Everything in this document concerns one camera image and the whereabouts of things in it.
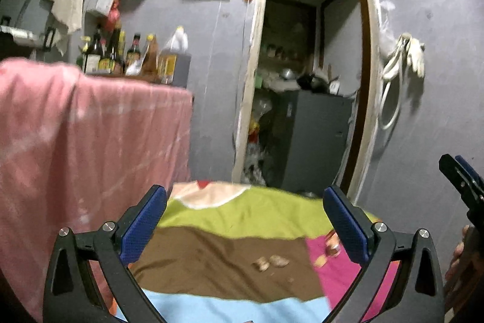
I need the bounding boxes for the person's right hand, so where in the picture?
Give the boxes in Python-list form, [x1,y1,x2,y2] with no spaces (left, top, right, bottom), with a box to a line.
[445,225,484,305]

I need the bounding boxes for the grey washing machine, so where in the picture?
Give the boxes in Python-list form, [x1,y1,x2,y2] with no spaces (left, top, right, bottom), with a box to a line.
[278,90,356,191]

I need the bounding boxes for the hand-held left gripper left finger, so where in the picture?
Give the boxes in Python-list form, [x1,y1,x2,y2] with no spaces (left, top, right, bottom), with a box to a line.
[42,185,168,323]

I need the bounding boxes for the green bottle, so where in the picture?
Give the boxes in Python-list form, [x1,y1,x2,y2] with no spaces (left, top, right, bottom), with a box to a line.
[77,36,89,72]

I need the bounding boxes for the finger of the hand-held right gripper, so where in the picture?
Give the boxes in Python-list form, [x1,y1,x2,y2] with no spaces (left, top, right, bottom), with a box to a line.
[455,155,484,195]
[439,154,474,212]

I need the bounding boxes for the tall dark sauce bottle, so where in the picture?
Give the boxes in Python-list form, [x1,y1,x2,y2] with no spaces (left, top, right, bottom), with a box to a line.
[99,28,122,74]

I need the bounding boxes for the yellow bag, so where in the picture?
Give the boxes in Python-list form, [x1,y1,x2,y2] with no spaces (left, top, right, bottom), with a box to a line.
[247,119,261,142]

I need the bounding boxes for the colourful patchwork blanket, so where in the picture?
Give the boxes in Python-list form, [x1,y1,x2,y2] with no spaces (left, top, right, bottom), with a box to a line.
[110,181,401,323]

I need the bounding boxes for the red hanging bag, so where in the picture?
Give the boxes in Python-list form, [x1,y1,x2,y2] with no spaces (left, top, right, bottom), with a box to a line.
[104,0,122,30]

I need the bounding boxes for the white rubber gloves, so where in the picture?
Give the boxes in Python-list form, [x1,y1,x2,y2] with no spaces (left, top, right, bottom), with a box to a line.
[403,37,426,77]

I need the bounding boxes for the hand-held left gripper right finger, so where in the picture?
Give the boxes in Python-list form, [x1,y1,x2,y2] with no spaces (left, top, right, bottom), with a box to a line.
[323,185,445,323]

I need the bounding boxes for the dark bottle white label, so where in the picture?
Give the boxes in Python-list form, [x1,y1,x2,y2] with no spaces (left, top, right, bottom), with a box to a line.
[82,24,103,74]

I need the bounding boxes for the large oil jug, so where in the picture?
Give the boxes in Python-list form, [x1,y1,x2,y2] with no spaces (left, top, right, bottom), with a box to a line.
[158,27,191,87]

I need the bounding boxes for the white hose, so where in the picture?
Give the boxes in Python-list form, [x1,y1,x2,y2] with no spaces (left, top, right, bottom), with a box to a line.
[378,33,410,130]

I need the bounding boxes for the wooden storage shelf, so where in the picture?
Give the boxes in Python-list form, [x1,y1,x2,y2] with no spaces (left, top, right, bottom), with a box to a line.
[261,0,322,70]

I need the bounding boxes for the pink checked cloth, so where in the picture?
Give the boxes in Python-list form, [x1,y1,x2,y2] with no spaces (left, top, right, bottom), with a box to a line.
[0,58,194,321]

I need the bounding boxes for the wooden door frame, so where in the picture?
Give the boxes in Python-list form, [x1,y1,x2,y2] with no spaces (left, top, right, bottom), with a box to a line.
[231,0,382,195]

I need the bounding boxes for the black wok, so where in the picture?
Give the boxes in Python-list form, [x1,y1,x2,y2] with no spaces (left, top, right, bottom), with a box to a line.
[297,73,329,93]

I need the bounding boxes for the dark bottle red cap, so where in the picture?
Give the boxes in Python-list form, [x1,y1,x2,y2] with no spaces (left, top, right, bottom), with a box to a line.
[126,33,142,72]

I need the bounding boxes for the beige rag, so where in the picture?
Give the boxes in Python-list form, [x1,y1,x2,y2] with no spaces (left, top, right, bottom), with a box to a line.
[49,0,86,57]

